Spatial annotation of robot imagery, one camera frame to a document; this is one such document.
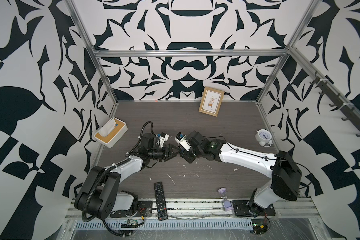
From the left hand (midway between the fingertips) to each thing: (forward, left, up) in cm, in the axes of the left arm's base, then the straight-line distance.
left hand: (180, 150), depth 81 cm
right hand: (-1, -1, 0) cm, 2 cm away
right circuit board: (-34, -36, -13) cm, 51 cm away
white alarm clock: (+13, -55, -10) cm, 57 cm away
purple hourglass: (-25, -23, -9) cm, 35 cm away
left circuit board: (-31, +23, -9) cm, 40 cm away
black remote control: (-22, +10, -11) cm, 26 cm away
